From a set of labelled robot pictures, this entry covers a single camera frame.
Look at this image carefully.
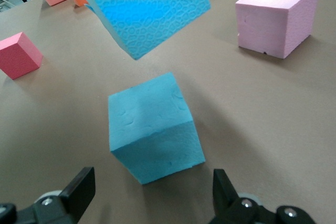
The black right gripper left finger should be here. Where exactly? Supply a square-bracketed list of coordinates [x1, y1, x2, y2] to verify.
[0, 166, 96, 224]

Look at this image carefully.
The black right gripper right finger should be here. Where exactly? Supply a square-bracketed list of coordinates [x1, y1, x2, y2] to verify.
[209, 168, 316, 224]

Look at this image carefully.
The light blue foam block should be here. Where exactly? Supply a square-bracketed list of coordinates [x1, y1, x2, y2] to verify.
[107, 71, 206, 185]
[68, 0, 212, 61]

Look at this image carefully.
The light pink foam block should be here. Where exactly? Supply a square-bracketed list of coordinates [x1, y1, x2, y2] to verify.
[235, 0, 322, 59]

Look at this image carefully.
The red foam block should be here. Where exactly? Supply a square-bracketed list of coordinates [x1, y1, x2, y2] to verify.
[0, 31, 44, 80]

